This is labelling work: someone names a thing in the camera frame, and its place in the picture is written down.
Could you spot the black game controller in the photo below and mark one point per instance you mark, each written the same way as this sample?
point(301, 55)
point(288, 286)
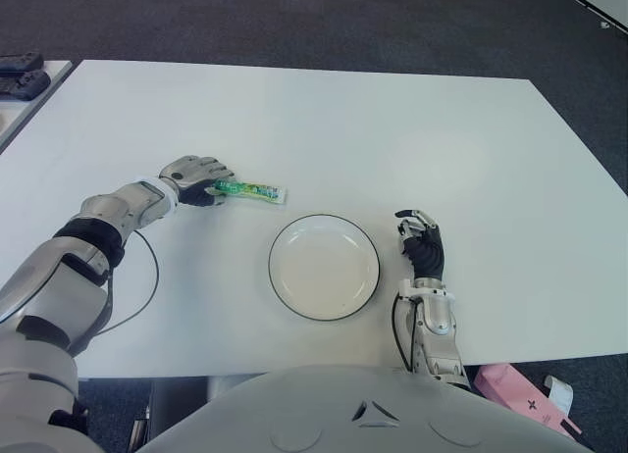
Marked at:
point(19, 61)
point(24, 84)

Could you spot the white paper tag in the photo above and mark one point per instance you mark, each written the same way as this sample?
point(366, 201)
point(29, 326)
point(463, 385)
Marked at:
point(559, 391)

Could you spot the green toothpaste tube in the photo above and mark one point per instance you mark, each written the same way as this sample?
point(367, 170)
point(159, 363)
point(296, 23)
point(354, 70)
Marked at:
point(255, 190)

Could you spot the grey robot torso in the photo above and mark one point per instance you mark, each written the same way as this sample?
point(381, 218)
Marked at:
point(343, 409)

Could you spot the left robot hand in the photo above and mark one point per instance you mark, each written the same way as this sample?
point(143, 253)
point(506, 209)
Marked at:
point(191, 173)

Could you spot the white plate with black rim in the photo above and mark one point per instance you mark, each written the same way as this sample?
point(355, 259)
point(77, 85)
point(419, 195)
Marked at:
point(324, 269)

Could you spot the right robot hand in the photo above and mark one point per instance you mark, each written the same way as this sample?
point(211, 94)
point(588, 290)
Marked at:
point(427, 252)

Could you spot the white side table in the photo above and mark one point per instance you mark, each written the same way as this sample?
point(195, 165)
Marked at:
point(51, 80)

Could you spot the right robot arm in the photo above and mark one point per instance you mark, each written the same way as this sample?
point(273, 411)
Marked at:
point(436, 316)

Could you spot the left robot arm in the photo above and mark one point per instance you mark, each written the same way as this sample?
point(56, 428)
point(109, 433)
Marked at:
point(59, 276)

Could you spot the pink cardboard box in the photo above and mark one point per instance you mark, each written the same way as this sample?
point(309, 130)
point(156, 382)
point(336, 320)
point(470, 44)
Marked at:
point(510, 389)

